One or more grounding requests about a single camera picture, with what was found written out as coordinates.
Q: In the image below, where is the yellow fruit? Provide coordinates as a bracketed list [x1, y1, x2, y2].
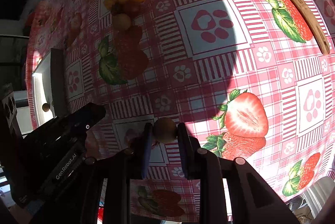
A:
[152, 117, 177, 144]

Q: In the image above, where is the pink strawberry tablecloth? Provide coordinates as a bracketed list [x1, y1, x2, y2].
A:
[24, 0, 335, 223]

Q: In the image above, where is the white tray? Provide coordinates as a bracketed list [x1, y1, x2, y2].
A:
[32, 48, 68, 126]

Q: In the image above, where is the pale green round fruit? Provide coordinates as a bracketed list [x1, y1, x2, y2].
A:
[112, 14, 132, 31]

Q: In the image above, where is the brown fruit in tray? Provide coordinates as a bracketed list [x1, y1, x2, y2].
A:
[42, 103, 50, 112]

